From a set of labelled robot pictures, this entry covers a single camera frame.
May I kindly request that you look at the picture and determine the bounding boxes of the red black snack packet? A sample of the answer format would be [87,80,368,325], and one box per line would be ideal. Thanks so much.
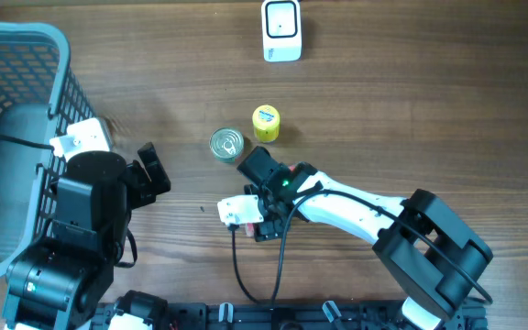
[238,163,296,238]

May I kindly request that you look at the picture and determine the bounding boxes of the tin can with pull tab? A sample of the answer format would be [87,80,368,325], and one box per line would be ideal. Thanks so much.
[209,127,245,163]

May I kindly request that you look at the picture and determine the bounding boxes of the yellow candy jar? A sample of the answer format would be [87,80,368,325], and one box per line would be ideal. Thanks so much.
[252,104,281,143]

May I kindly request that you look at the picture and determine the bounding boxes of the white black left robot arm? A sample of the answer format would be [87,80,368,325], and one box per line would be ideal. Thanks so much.
[2,142,171,329]

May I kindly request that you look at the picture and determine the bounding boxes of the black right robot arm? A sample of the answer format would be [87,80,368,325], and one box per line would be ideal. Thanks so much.
[221,147,493,329]

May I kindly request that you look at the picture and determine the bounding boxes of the white barcode scanner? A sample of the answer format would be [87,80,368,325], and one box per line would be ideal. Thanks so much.
[260,0,303,62]

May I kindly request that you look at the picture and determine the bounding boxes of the grey plastic mesh basket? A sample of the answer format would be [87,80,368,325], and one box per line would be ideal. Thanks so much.
[0,22,94,277]

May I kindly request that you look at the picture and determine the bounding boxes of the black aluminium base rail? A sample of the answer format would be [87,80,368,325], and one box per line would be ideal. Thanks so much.
[79,289,489,330]

